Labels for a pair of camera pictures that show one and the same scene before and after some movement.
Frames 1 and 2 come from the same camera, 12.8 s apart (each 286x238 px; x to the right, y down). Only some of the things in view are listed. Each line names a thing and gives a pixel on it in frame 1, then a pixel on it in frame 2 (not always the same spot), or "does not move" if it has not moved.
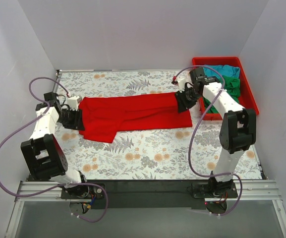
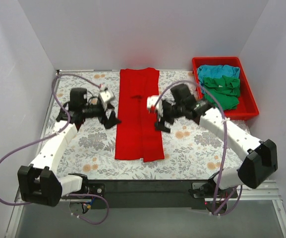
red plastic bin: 246,100 does not move
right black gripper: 182,101 to 164,112
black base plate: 183,194 does not move
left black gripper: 76,120 to 105,110
